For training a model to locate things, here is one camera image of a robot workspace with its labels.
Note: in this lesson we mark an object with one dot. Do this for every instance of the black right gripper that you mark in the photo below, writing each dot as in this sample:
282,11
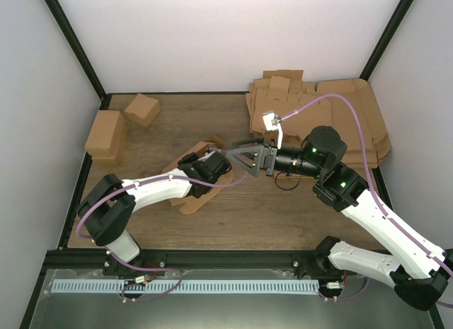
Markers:
265,158

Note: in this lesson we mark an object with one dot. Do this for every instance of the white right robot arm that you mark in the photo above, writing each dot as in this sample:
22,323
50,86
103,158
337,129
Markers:
415,268

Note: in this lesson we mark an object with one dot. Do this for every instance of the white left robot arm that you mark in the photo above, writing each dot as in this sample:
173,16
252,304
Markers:
106,210

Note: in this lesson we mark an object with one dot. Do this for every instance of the small folded cardboard box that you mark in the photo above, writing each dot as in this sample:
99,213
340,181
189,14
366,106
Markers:
143,110

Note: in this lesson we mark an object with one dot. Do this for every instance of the tall folded cardboard box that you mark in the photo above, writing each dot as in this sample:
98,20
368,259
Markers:
106,140

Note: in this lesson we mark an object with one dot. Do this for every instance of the stack of flat cardboard sheets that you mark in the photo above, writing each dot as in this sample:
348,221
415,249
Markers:
283,91

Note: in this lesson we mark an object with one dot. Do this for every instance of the large flat cardboard sheet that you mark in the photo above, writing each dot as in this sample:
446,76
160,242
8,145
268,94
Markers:
364,115

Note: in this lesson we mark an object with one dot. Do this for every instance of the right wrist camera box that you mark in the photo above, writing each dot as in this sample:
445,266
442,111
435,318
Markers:
272,123

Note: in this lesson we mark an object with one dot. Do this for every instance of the black aluminium frame rail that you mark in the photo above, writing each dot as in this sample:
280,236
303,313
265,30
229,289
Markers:
300,262

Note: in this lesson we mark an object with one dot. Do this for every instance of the light blue slotted cable duct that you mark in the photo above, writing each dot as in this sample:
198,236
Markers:
110,286

